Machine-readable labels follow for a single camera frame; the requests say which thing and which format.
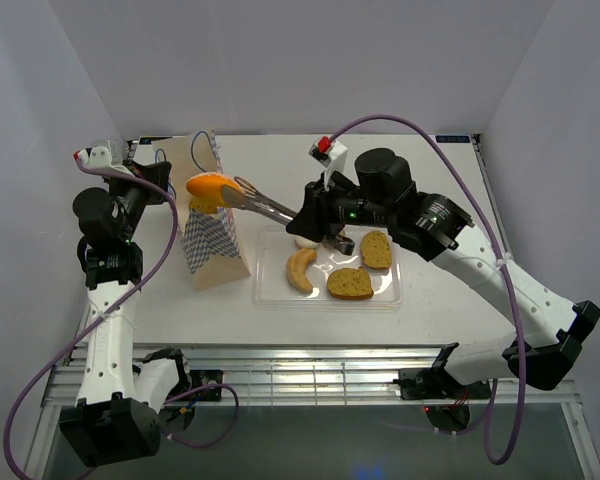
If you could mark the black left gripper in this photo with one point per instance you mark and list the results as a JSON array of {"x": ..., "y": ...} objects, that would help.
[{"x": 156, "y": 173}]

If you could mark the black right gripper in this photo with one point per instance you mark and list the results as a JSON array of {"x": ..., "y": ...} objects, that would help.
[{"x": 316, "y": 211}]

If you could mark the pale bread stick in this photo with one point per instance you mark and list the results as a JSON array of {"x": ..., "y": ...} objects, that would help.
[{"x": 296, "y": 267}]

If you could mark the heart toast slice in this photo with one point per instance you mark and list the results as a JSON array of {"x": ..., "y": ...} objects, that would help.
[
  {"x": 350, "y": 284},
  {"x": 376, "y": 251}
]

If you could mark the metal serving tongs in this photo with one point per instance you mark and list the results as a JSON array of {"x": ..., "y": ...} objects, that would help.
[{"x": 250, "y": 199}]

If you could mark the orange oval bread roll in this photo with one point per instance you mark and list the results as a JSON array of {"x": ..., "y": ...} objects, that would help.
[{"x": 208, "y": 186}]

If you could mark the paper bread bag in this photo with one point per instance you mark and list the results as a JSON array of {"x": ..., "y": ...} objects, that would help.
[{"x": 213, "y": 251}]

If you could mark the small thin toast slice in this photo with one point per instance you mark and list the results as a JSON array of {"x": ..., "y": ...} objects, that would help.
[{"x": 203, "y": 206}]

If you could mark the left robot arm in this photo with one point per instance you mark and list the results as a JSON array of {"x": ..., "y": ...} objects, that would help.
[{"x": 116, "y": 414}]

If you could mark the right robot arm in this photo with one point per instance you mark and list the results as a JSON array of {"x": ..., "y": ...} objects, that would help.
[{"x": 439, "y": 231}]

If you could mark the small white donut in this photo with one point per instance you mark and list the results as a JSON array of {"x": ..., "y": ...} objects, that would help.
[{"x": 304, "y": 243}]

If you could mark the left black label sticker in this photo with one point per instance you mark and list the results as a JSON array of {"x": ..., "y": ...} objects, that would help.
[{"x": 148, "y": 140}]

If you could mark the black label sticker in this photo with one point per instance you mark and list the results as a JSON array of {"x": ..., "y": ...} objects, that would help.
[
  {"x": 453, "y": 139},
  {"x": 148, "y": 140}
]

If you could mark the clear plastic tray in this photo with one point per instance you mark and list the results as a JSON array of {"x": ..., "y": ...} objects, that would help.
[{"x": 272, "y": 290}]

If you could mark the right black label sticker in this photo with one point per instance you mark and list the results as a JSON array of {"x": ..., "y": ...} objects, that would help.
[{"x": 453, "y": 139}]

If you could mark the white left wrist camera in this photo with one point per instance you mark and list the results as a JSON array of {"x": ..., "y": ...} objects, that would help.
[{"x": 106, "y": 155}]

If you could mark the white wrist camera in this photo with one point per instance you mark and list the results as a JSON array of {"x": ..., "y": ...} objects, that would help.
[
  {"x": 106, "y": 155},
  {"x": 331, "y": 154}
]

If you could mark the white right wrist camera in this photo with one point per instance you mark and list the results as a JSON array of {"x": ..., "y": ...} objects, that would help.
[{"x": 331, "y": 154}]

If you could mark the aluminium frame rail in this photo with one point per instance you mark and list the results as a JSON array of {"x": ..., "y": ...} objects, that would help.
[{"x": 320, "y": 357}]

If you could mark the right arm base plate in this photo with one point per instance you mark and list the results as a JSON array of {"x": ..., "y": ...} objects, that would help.
[{"x": 431, "y": 383}]

